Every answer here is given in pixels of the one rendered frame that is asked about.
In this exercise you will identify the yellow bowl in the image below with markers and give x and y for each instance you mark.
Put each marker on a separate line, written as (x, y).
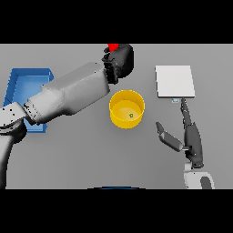
(126, 109)

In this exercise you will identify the pale square measuring scale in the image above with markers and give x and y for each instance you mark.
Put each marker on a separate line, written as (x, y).
(175, 81)

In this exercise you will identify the green nut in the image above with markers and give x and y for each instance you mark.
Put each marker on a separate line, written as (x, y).
(131, 115)

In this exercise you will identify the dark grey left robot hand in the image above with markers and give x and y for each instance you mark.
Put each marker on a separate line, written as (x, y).
(122, 60)

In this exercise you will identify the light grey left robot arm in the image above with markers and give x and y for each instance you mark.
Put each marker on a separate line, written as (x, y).
(75, 88)

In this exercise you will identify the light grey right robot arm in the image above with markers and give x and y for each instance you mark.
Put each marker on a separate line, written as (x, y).
(197, 179)

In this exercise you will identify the blue tray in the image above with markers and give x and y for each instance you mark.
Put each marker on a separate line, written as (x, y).
(25, 88)

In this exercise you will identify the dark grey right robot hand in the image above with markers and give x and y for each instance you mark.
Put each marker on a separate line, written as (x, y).
(191, 138)

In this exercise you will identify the red beaker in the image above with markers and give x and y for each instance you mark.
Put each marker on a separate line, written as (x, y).
(113, 47)

